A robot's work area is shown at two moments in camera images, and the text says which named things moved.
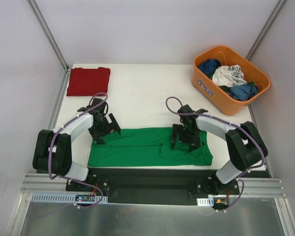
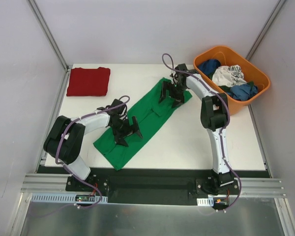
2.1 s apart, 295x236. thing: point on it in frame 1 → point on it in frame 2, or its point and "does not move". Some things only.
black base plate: [153, 186] does not move
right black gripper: [185, 140] → [173, 91]
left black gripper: [106, 130] → [127, 130]
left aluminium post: [35, 9] does not move
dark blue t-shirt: [209, 66] does not move
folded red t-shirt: [88, 81] does not move
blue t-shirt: [243, 92] does not move
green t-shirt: [147, 147] → [149, 112]
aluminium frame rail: [34, 183] does not move
